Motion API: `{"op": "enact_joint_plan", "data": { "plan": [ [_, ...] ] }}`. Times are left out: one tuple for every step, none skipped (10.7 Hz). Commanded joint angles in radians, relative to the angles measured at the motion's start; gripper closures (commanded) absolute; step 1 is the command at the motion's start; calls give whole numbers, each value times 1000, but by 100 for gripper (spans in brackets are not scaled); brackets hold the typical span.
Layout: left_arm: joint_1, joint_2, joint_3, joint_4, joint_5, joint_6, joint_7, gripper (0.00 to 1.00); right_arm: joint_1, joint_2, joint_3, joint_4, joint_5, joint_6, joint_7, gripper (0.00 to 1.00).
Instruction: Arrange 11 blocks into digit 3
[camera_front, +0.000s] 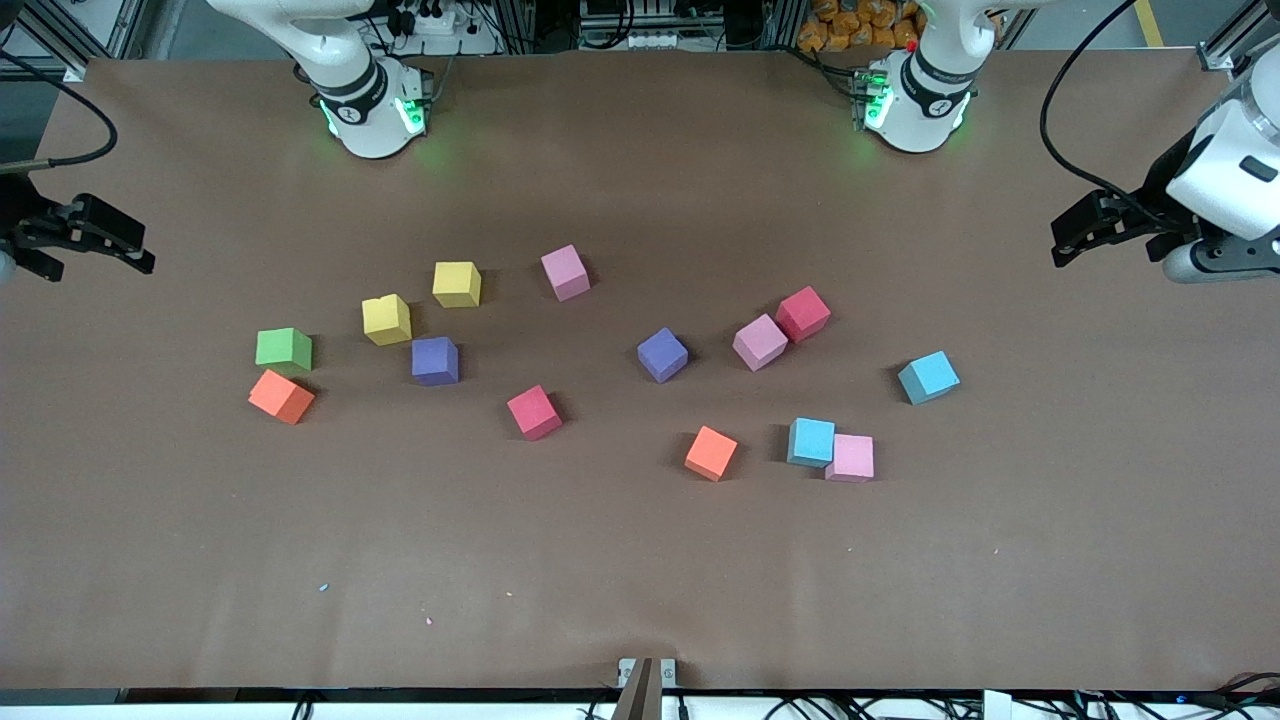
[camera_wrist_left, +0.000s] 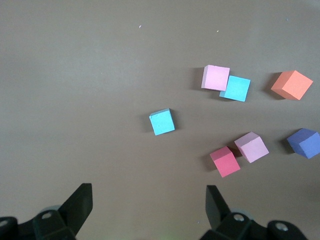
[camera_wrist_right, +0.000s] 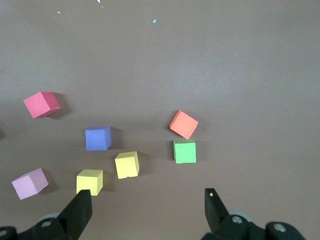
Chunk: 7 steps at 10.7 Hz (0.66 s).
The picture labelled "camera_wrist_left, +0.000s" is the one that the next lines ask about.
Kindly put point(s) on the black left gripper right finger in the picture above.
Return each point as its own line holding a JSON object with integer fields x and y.
{"x": 220, "y": 215}

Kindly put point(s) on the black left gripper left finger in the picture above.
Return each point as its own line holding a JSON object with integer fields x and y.
{"x": 75, "y": 210}

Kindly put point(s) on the pink foam cube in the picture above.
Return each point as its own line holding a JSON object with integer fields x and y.
{"x": 216, "y": 78}
{"x": 252, "y": 148}

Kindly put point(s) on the cyan foam cube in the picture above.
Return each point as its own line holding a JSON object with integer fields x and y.
{"x": 237, "y": 88}
{"x": 162, "y": 123}

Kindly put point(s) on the blue-violet foam cube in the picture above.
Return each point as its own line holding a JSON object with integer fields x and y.
{"x": 305, "y": 143}

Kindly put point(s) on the crimson foam cube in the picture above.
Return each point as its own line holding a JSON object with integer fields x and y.
{"x": 225, "y": 163}

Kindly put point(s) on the brown paper table cover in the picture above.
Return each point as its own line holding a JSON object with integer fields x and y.
{"x": 75, "y": 75}

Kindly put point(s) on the orange foam cube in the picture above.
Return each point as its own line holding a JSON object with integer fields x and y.
{"x": 292, "y": 86}

